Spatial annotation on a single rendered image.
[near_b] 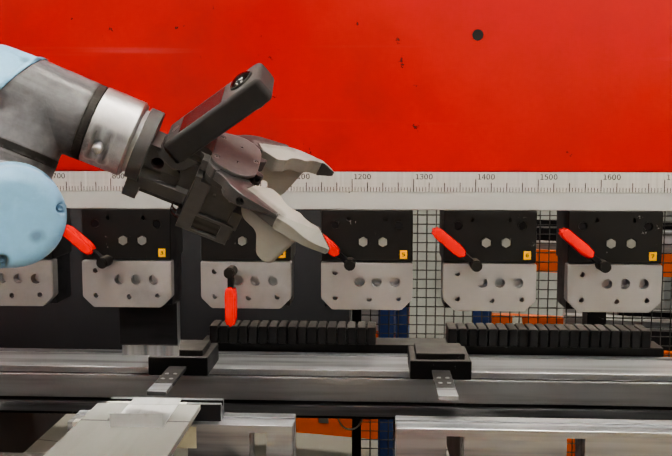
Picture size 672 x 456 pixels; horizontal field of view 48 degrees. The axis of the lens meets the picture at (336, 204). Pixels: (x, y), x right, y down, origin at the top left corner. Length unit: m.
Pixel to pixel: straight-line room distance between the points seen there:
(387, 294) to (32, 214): 0.78
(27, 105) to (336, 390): 1.03
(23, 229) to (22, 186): 0.03
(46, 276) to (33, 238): 0.78
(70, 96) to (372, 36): 0.63
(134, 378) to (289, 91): 0.72
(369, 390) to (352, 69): 0.68
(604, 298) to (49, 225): 0.95
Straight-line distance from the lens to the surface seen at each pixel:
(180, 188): 0.75
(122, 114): 0.73
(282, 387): 1.60
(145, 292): 1.31
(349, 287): 1.26
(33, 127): 0.73
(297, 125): 1.24
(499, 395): 1.62
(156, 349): 1.38
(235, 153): 0.74
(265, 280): 1.27
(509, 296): 1.28
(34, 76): 0.74
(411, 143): 1.24
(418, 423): 1.36
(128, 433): 1.27
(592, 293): 1.31
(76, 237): 1.30
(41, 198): 0.58
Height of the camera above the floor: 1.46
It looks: 5 degrees down
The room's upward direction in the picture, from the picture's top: straight up
